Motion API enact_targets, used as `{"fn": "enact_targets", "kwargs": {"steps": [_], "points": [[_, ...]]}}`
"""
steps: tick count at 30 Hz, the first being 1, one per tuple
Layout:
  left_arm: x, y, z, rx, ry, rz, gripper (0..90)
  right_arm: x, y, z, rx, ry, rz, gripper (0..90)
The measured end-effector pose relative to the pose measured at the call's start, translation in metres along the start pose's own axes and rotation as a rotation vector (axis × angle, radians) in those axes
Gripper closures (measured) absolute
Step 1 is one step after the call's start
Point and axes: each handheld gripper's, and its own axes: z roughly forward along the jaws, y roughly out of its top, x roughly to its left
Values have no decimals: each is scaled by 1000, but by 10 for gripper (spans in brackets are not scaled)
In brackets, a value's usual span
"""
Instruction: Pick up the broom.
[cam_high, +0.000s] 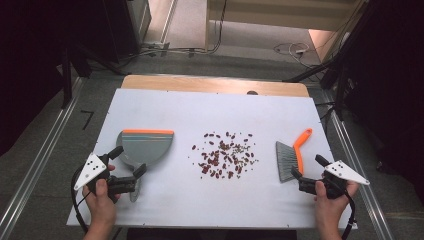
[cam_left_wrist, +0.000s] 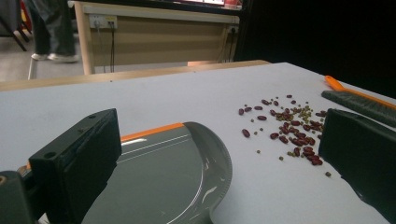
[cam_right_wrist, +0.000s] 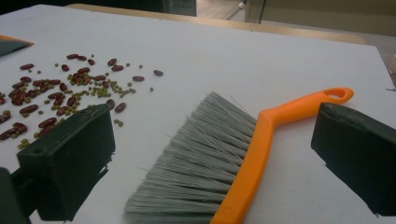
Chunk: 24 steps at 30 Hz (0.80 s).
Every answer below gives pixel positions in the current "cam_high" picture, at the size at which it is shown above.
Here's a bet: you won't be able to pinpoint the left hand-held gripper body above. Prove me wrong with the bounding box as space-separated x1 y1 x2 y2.
73 153 138 203

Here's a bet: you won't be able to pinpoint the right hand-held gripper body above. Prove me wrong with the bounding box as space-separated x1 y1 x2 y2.
297 160 371 200

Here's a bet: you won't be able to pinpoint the gray brush with orange handle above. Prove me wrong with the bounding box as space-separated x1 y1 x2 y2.
275 127 314 184

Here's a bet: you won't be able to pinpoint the gray dustpan with orange edge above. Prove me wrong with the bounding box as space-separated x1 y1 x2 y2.
115 128 175 203

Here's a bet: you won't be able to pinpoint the red and green beans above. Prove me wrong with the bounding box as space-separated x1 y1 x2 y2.
190 131 260 181

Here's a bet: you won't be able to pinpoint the person's left hand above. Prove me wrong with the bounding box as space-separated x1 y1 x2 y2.
82 179 118 228

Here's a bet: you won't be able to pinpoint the person's right hand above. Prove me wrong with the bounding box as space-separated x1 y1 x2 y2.
313 180 360 228

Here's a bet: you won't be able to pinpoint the black metal stand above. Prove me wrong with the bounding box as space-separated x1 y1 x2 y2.
283 0 381 122
60 44 74 110

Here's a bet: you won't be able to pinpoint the wooden table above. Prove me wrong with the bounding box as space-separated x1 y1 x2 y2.
120 74 310 98

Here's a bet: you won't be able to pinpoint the black cabinet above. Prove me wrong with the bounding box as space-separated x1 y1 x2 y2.
101 0 153 64

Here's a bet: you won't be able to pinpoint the metal floor rail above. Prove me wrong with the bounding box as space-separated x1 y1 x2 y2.
321 89 395 240
0 76 84 240

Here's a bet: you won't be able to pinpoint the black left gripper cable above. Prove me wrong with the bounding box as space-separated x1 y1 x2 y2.
70 164 90 234

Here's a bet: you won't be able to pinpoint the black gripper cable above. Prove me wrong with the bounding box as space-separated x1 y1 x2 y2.
70 164 90 234
333 179 357 240

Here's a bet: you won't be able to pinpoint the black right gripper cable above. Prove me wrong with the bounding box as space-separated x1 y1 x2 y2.
333 179 357 240

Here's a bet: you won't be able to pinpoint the white floor cable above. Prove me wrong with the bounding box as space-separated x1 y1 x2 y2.
273 41 312 60

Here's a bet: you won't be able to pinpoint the gray floor cables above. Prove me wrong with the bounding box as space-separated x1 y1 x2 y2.
118 45 209 65

